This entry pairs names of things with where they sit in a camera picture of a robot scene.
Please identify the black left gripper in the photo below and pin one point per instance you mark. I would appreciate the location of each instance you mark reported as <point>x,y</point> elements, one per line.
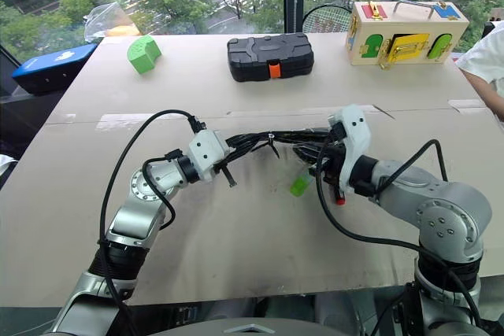
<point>235,146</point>

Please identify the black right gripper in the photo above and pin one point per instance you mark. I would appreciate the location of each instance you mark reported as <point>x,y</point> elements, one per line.
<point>334,155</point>

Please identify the transparent grid pouch black zipper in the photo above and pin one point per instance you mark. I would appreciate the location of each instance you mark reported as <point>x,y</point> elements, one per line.
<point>258,165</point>

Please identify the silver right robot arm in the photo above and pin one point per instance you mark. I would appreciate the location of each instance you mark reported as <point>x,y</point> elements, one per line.
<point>453,218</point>

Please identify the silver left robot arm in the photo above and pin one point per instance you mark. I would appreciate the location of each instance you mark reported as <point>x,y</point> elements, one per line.
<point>134,222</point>

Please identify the person's bare forearm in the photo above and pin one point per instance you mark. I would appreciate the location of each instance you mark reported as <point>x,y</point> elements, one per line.
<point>486,92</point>

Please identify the brown cardboard sheet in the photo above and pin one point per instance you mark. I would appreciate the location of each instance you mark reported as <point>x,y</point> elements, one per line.
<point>275,96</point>
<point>244,241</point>

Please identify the black tool case orange latch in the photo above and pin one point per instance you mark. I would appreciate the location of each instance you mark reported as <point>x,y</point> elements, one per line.
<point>271,54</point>

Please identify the badminton racket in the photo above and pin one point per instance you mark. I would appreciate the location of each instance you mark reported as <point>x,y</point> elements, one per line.
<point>327,19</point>

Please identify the clear tape strip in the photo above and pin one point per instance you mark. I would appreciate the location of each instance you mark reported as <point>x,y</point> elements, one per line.
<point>468,105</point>
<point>126,120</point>

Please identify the green curved block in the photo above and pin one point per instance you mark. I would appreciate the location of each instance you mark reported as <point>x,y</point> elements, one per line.
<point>143,54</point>

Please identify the wooden lock box colourful doors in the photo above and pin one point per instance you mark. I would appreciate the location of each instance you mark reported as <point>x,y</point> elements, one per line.
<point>405,33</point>

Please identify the yellow object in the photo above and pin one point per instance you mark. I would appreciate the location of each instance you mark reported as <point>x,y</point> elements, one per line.
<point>124,31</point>

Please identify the grey rounded robot torso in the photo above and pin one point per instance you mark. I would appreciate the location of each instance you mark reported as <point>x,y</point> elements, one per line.
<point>252,327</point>

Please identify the clear plastic bag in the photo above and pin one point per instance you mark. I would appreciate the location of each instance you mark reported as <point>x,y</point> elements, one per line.
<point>104,17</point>

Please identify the person's arm white sleeve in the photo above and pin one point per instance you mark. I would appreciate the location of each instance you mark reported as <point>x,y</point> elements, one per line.
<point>484,52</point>

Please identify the blue flat device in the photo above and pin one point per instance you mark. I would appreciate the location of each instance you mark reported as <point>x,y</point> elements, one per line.
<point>51,68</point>

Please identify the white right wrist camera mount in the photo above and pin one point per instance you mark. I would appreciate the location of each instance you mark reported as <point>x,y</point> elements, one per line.
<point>356,131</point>

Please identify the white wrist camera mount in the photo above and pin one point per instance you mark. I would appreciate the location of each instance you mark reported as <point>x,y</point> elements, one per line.
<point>206,151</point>
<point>356,131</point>

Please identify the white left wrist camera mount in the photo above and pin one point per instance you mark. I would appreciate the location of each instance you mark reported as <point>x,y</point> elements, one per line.
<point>206,151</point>

